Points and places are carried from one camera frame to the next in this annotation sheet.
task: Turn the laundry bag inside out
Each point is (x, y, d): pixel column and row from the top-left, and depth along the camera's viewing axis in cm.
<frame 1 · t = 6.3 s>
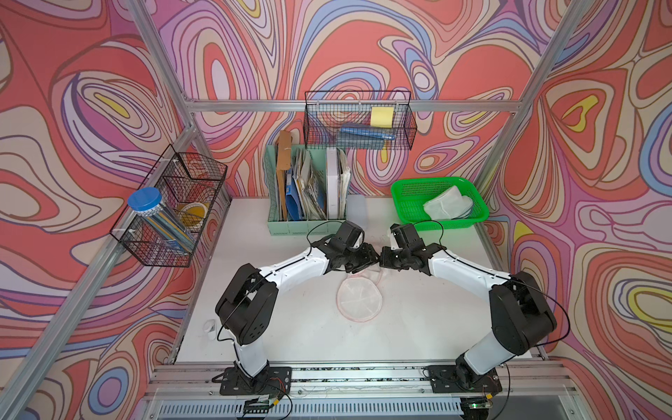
left hand: (380, 261, 84), fingers open
right hand: (381, 264, 90), fingers closed
green plastic basket: (409, 198, 120), point 3 cm above the table
mint green file organizer: (276, 223, 108), point 5 cm above the table
brown cardboard folder: (283, 164, 86), point 35 cm above the table
blue folder: (294, 211, 101), point 13 cm above the table
white binder: (332, 182, 95), point 25 cm above the table
magazines in organizer: (311, 183, 96), point 24 cm above the table

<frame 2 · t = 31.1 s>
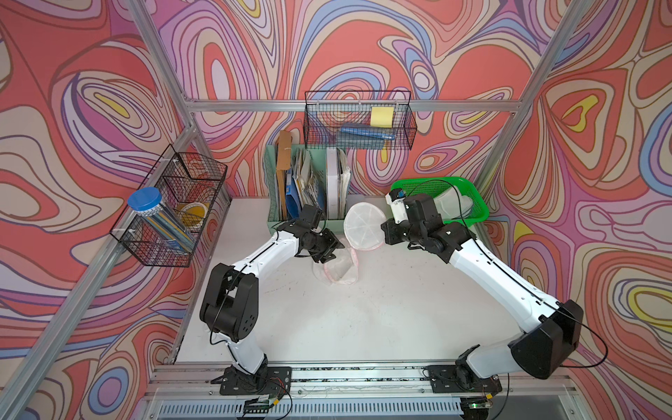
left hand: (345, 248, 86), fingers open
right hand: (385, 231, 79), fingers closed
the named things where they were.

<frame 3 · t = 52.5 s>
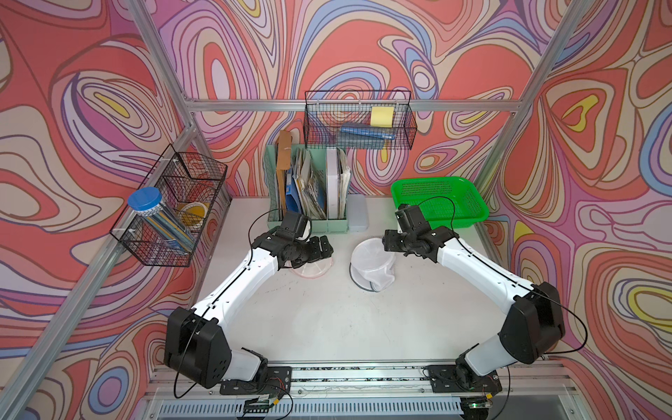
left hand: (325, 252, 81), fingers open
right hand: (393, 246, 86), fingers open
the named things where they were.

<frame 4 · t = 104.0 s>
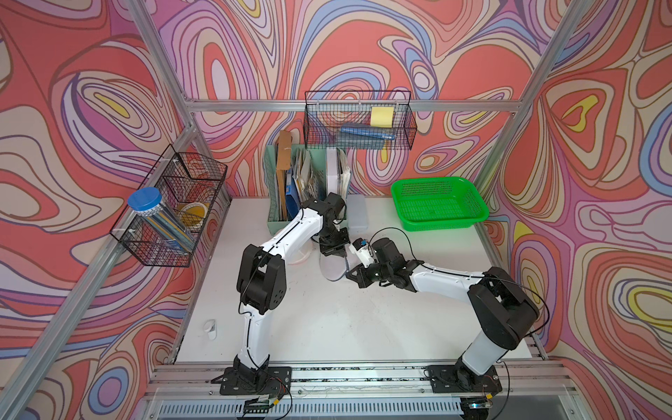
left hand: (350, 252, 88), fingers closed
right hand: (350, 281, 87), fingers closed
the named things where they were.

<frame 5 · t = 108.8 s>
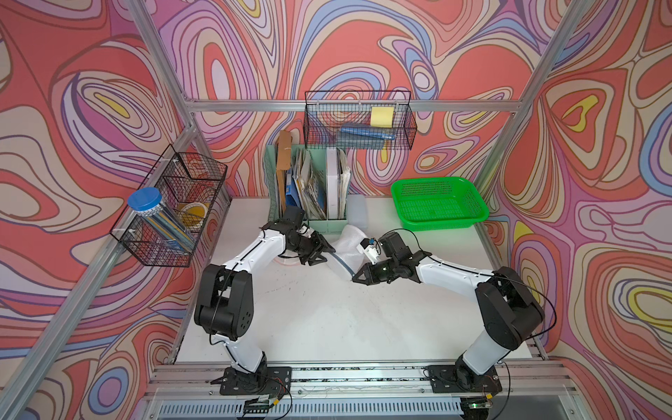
left hand: (334, 252, 86), fingers open
right hand: (357, 285, 85), fingers closed
the named things where they were.

